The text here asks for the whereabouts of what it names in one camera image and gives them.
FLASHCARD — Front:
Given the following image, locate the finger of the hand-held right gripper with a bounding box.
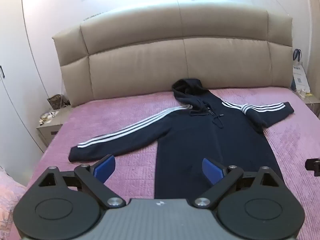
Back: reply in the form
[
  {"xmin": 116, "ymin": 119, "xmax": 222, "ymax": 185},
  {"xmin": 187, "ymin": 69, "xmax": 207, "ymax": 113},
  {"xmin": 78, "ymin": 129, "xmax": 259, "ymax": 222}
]
[{"xmin": 305, "ymin": 158, "xmax": 320, "ymax": 177}]

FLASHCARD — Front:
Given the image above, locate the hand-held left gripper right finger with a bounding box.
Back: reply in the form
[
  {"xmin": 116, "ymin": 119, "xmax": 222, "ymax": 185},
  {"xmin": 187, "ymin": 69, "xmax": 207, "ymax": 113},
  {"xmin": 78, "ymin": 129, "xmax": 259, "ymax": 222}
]
[{"xmin": 193, "ymin": 158, "xmax": 283, "ymax": 209}]

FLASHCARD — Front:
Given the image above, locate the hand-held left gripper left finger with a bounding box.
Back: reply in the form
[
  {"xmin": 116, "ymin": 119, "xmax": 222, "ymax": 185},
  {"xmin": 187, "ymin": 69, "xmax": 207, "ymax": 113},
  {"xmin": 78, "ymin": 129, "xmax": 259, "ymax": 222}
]
[{"xmin": 37, "ymin": 154, "xmax": 126, "ymax": 209}]

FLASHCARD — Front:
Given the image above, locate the navy hoodie with white stripes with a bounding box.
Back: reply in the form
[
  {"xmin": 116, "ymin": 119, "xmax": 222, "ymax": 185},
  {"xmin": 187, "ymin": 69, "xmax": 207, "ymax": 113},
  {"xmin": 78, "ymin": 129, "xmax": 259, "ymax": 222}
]
[{"xmin": 69, "ymin": 78, "xmax": 295, "ymax": 199}]

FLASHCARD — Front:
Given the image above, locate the pink quilted bedspread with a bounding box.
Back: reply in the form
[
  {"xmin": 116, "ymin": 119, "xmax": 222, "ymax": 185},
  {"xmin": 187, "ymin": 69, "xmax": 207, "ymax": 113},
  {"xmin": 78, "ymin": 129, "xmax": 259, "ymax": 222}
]
[{"xmin": 0, "ymin": 86, "xmax": 320, "ymax": 240}]

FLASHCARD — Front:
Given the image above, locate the grey nightstand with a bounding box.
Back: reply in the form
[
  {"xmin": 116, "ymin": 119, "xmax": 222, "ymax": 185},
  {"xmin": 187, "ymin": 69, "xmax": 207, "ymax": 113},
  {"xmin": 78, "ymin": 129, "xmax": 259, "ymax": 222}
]
[{"xmin": 36, "ymin": 105, "xmax": 73, "ymax": 153}]

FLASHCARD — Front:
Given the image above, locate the clutter on nightstand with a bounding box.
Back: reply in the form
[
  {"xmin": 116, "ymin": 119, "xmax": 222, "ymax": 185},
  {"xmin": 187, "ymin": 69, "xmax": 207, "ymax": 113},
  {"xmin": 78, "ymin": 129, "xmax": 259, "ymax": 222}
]
[{"xmin": 39, "ymin": 94, "xmax": 70, "ymax": 125}]

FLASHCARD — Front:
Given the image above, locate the white shopping bag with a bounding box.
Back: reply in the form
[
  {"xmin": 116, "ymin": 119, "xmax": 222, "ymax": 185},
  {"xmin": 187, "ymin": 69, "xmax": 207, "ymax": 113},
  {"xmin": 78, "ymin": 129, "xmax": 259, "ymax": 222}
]
[{"xmin": 290, "ymin": 49, "xmax": 313, "ymax": 98}]

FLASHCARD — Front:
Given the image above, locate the pink floral pillow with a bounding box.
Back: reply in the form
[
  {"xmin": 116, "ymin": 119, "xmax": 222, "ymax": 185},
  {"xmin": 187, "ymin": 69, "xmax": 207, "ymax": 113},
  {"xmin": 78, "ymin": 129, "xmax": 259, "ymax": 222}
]
[{"xmin": 0, "ymin": 171, "xmax": 28, "ymax": 240}]

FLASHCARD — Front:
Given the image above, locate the beige padded headboard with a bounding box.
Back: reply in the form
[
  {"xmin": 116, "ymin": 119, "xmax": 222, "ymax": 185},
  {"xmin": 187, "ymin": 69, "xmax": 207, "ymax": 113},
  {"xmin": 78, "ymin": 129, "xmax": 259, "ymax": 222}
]
[{"xmin": 52, "ymin": 0, "xmax": 293, "ymax": 107}]

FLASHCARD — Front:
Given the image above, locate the white wardrobe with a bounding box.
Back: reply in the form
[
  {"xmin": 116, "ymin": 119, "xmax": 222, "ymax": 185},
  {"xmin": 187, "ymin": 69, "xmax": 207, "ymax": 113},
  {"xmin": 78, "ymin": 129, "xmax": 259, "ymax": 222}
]
[{"xmin": 0, "ymin": 0, "xmax": 49, "ymax": 178}]

